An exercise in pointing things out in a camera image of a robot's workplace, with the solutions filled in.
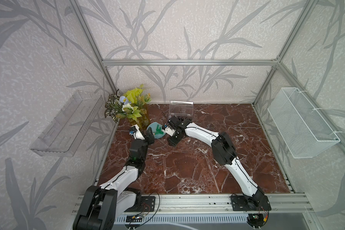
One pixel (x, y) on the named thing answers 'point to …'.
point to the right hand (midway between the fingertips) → (171, 140)
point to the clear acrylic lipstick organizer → (181, 109)
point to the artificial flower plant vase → (132, 106)
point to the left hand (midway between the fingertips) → (148, 128)
